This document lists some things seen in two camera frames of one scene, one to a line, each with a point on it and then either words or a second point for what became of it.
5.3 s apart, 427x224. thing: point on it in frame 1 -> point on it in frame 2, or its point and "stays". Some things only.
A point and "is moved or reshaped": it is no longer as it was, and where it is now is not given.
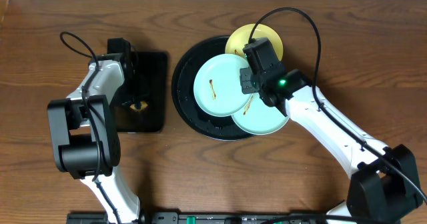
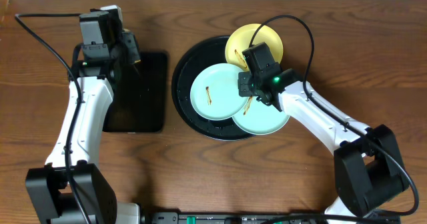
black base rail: x=233 y=218 stays
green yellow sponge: x=143 y=104 -> x=131 y=46
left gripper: x=134 y=93 -> x=131 y=46
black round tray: x=218 y=127 stays
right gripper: x=245 y=77 stays
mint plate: x=217 y=85 is moved or reshaped
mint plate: x=259 y=119 stays
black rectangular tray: x=142 y=100 stays
